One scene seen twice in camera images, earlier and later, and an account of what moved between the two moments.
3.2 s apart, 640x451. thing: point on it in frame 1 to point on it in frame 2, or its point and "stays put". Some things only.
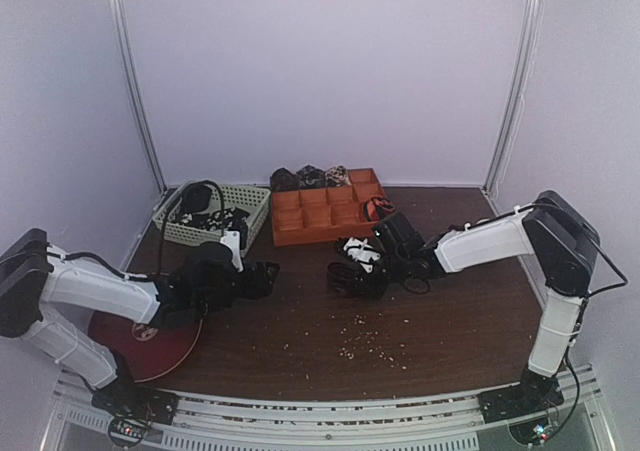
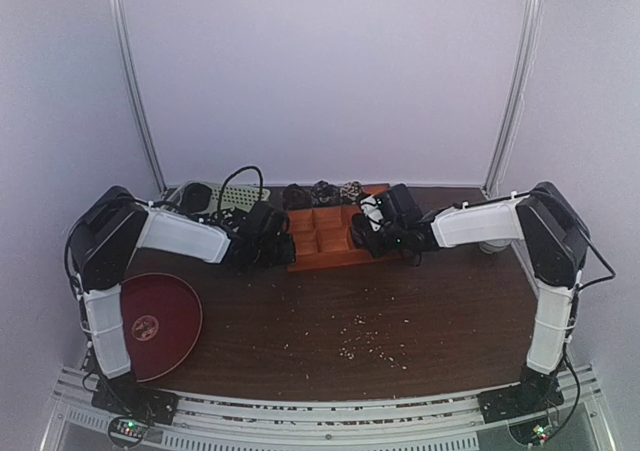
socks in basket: [219, 219] stays put
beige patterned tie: [337, 176] to [351, 190]
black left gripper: [259, 284] to [289, 255]
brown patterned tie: [282, 179] to [294, 197]
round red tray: [148, 349] stays put
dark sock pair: [342, 277] to [361, 230]
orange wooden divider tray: [325, 214] to [324, 236]
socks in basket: [196, 197] stays put
